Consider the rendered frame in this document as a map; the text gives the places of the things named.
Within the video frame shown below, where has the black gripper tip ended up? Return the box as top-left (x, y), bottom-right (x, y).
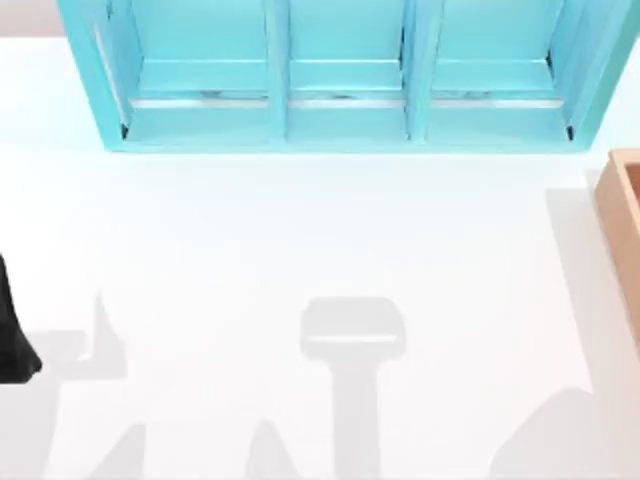
top-left (0, 255), bottom-right (44, 385)

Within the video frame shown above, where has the shallow salmon-coloured box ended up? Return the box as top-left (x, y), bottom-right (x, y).
top-left (594, 148), bottom-right (640, 347)

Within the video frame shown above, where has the light blue rack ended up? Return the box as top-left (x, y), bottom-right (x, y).
top-left (55, 0), bottom-right (640, 156)

